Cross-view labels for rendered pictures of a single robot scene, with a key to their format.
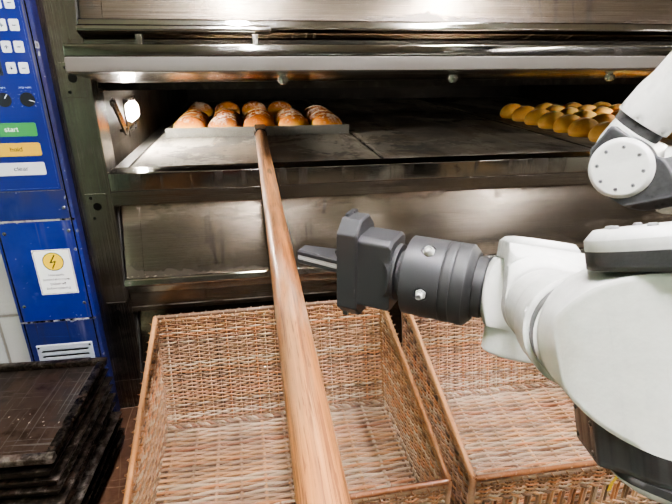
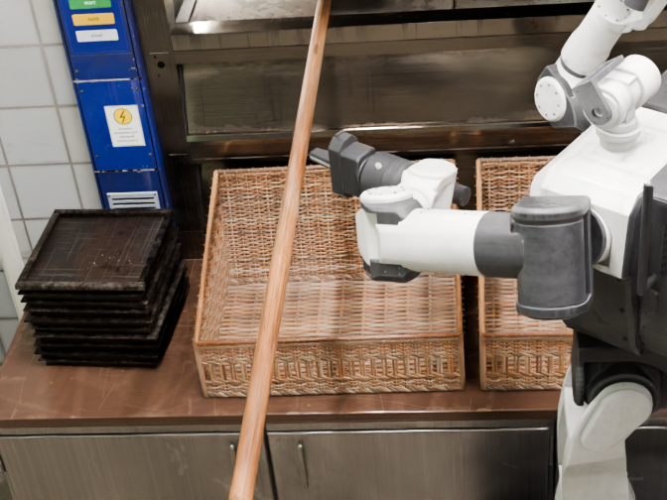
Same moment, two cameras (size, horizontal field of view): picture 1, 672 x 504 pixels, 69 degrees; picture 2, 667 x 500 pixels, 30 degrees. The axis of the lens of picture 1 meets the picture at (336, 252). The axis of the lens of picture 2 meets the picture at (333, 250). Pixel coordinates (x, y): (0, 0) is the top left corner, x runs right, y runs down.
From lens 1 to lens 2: 1.65 m
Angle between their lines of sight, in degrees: 20
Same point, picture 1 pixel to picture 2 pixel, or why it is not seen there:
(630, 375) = (363, 239)
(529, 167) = not seen: hidden behind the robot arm
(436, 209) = (516, 65)
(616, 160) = (546, 93)
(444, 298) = not seen: hidden behind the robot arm
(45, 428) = (132, 265)
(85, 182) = (150, 43)
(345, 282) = (335, 178)
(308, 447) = (275, 260)
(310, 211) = (372, 66)
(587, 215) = not seen: outside the picture
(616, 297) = (360, 215)
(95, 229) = (159, 85)
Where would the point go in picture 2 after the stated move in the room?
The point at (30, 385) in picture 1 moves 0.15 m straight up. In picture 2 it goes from (111, 230) to (98, 174)
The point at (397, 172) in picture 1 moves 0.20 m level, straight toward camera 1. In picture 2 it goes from (464, 29) to (436, 73)
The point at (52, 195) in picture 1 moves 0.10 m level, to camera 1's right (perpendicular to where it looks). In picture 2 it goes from (122, 58) to (166, 59)
